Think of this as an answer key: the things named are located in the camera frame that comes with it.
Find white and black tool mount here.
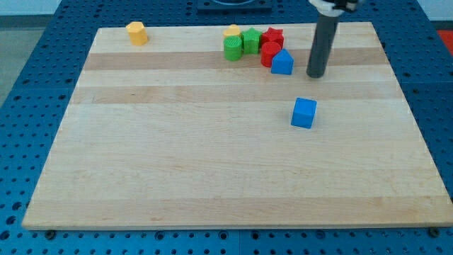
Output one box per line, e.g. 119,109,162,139
309,0,364,17

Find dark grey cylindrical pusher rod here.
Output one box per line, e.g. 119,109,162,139
306,14,339,79

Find blue cube block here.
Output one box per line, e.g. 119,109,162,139
291,98,317,129

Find red star block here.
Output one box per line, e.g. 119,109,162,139
260,27,285,48

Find blue pentagon house block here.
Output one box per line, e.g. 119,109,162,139
271,49,294,75

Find red cylinder block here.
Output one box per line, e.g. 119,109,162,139
260,42,282,67

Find green star block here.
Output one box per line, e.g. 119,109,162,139
241,28,262,55

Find yellow heart block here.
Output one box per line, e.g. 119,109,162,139
222,24,241,38

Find green cylinder block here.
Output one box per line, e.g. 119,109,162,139
223,36,242,61

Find yellow hexagon block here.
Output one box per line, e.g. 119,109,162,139
126,21,149,46

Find light wooden board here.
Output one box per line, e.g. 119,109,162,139
22,22,452,230

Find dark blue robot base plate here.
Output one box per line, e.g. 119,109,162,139
196,0,274,12

